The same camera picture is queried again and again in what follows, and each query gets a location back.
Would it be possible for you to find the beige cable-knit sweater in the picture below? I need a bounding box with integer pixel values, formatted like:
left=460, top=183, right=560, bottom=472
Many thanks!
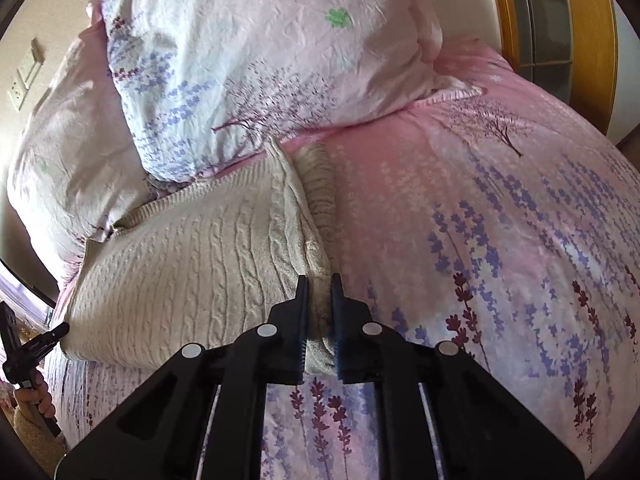
left=62, top=142, right=335, bottom=374

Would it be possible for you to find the person's left hand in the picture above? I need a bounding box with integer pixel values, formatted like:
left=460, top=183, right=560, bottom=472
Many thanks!
left=14, top=370, right=55, bottom=424

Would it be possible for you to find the pink white tree-print pillow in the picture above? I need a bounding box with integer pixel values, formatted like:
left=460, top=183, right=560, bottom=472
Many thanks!
left=8, top=1, right=153, bottom=285

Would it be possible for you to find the white lavender-print pillow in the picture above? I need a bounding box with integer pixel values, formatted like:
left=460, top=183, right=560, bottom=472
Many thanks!
left=99, top=0, right=478, bottom=182

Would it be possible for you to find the white wall socket panel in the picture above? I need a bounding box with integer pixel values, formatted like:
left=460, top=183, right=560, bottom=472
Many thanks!
left=8, top=38, right=44, bottom=112

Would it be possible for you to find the orange wooden headboard frame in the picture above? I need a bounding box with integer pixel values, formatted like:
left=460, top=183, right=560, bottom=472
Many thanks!
left=496, top=0, right=618, bottom=133

